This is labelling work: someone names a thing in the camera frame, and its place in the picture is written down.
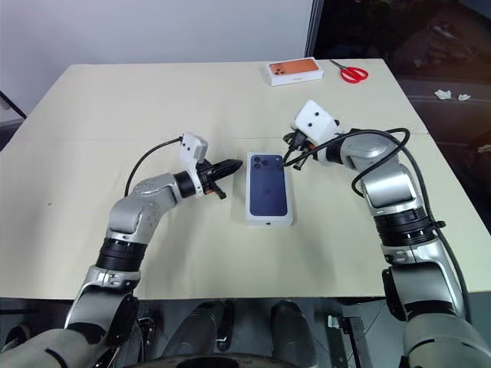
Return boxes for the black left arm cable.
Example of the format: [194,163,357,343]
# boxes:
[125,136,186,193]

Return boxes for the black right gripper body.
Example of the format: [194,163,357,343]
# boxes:
[289,129,318,157]

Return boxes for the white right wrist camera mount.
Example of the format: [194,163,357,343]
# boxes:
[289,100,343,147]

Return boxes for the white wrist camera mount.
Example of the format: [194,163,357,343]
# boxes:
[289,100,343,147]
[179,132,210,197]

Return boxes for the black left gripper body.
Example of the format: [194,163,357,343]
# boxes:
[196,158,228,201]

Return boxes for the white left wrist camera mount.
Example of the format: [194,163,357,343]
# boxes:
[179,132,210,197]

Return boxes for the white box lid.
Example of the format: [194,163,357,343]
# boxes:
[244,151,299,228]

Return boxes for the black metal frame bracket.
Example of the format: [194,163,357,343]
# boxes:
[327,313,367,368]

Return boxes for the dark rounded shape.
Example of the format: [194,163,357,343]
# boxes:
[269,299,329,368]
[168,300,236,368]

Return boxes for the grey window frame pillar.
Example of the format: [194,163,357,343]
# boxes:
[304,0,326,61]

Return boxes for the orange phone box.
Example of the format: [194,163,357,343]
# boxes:
[264,57,325,87]

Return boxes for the red handled scissors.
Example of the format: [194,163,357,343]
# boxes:
[328,57,371,84]

